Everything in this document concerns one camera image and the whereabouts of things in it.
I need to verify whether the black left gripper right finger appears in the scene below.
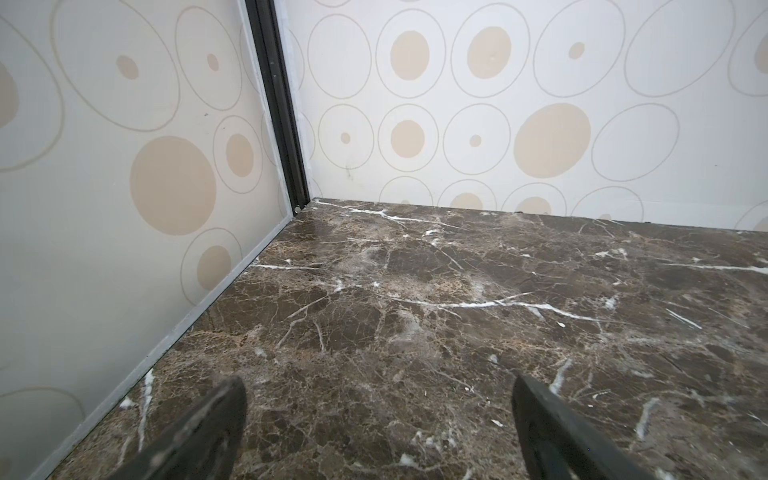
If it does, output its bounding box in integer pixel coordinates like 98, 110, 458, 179
511, 375, 653, 480

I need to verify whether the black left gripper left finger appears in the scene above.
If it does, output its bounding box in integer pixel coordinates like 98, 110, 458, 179
111, 376, 247, 479

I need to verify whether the black corner frame post left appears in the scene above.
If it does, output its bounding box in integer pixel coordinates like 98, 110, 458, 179
244, 0, 311, 215

